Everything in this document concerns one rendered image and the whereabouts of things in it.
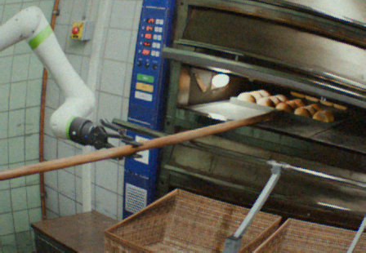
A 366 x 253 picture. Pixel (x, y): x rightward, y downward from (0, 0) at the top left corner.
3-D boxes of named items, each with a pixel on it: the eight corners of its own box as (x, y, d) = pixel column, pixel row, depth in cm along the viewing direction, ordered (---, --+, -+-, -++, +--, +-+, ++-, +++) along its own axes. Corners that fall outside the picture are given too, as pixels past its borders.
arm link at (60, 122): (50, 140, 239) (41, 118, 232) (67, 121, 246) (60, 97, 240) (73, 151, 231) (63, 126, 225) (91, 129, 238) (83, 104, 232)
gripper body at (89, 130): (95, 119, 230) (114, 126, 225) (93, 144, 232) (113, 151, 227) (81, 122, 224) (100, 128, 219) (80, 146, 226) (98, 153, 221)
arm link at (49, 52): (28, 54, 236) (38, 46, 227) (46, 37, 243) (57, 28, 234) (74, 126, 246) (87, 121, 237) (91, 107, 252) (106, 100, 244)
